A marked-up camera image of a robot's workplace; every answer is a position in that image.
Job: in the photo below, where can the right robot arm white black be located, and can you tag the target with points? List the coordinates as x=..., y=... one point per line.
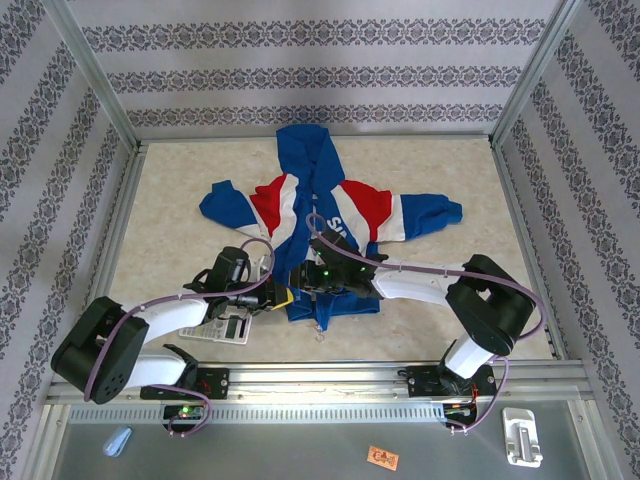
x=425, y=285

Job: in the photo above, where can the light blue plastic object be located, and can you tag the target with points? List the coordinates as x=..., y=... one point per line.
x=116, y=441

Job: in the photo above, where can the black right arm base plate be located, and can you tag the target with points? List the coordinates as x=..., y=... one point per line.
x=422, y=380

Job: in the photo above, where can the aluminium frame post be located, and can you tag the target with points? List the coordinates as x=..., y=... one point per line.
x=87, y=70
x=537, y=70

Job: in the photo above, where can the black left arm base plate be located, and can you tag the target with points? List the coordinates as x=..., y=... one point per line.
x=212, y=384

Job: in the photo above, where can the circuit board with green light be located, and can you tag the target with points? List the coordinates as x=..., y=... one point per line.
x=184, y=411

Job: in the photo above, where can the white calculator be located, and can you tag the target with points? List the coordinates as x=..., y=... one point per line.
x=225, y=330

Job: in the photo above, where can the orange printed card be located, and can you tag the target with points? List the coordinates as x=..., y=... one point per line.
x=383, y=458

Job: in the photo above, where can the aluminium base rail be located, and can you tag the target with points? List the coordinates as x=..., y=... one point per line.
x=320, y=380

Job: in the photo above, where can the white plastic holder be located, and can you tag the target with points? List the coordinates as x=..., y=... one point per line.
x=522, y=437

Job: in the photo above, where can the blue red white zip jacket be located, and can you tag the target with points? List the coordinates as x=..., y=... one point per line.
x=345, y=200

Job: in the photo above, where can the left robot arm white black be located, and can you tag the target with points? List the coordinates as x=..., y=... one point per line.
x=165, y=317

